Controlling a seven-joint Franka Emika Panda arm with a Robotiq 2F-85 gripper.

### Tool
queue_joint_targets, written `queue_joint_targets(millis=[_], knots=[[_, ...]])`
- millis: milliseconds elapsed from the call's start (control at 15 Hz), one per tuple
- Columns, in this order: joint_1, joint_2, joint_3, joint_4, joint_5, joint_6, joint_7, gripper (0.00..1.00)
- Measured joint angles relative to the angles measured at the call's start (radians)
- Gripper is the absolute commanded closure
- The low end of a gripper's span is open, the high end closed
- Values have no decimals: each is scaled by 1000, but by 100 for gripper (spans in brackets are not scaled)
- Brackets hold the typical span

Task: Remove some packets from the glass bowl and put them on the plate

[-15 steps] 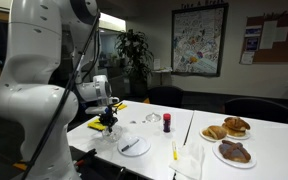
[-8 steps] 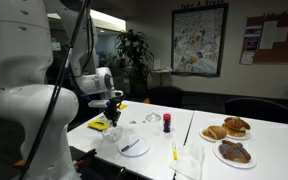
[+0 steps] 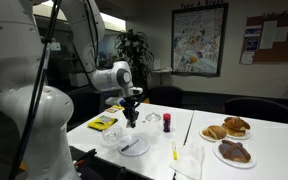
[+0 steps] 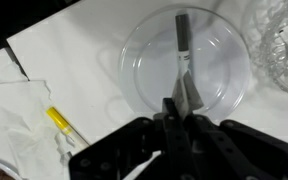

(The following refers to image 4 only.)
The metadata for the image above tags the white paper napkin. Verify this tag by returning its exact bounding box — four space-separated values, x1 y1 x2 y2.
0 61 85 180

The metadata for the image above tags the large white plate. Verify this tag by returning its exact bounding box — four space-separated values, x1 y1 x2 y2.
0 157 22 180

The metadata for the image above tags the yellow capped marker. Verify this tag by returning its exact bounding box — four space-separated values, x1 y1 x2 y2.
45 106 91 152

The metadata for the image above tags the black capped white marker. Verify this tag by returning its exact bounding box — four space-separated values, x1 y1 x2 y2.
174 13 198 84

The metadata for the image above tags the cut glass bowl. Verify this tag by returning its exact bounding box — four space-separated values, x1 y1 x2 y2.
242 0 288 101

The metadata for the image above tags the clear glass plate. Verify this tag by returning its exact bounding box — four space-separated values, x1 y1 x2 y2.
118 5 252 122

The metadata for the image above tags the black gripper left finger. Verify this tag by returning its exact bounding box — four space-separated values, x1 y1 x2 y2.
68 98 198 180

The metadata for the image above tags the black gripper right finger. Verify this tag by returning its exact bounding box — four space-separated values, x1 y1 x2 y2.
183 114 288 180

